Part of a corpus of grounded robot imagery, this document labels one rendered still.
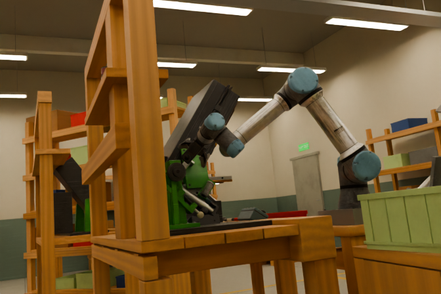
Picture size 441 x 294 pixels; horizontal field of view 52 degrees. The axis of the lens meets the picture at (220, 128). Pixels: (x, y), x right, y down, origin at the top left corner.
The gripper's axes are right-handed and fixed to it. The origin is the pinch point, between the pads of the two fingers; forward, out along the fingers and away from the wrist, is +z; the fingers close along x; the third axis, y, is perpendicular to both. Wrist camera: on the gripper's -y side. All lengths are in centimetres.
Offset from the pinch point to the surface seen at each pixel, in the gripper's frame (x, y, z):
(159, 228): -9, -51, -46
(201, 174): -8.7, 1.7, 8.0
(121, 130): 21, -33, -46
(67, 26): 357, 344, 520
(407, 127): -224, 473, 329
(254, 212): -38.4, -1.3, -0.6
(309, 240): -53, -20, -44
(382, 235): -63, -19, -72
